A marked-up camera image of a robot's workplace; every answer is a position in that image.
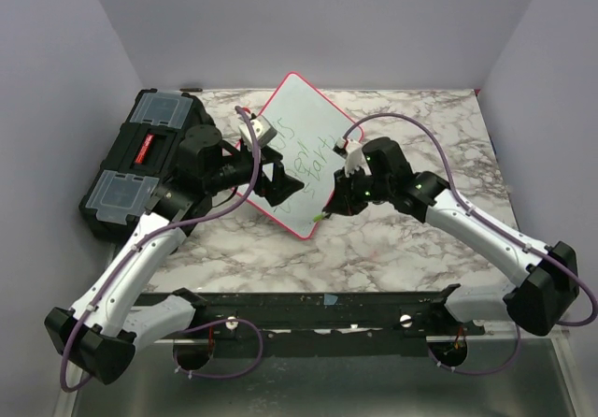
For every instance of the black toolbox with clear lids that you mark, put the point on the black toolbox with clear lids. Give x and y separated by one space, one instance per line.
140 159

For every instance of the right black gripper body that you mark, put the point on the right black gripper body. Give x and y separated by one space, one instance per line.
358 188

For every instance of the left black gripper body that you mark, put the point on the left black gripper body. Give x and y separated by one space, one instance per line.
263 180

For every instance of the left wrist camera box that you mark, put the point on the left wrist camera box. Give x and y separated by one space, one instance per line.
263 130

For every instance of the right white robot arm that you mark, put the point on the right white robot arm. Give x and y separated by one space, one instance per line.
538 286

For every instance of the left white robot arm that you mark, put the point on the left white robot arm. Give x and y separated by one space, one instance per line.
101 332

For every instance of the pink framed whiteboard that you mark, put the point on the pink framed whiteboard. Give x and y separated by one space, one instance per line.
308 125

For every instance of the blue tape piece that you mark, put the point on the blue tape piece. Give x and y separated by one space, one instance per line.
329 300

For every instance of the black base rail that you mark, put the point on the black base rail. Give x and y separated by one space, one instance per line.
360 324

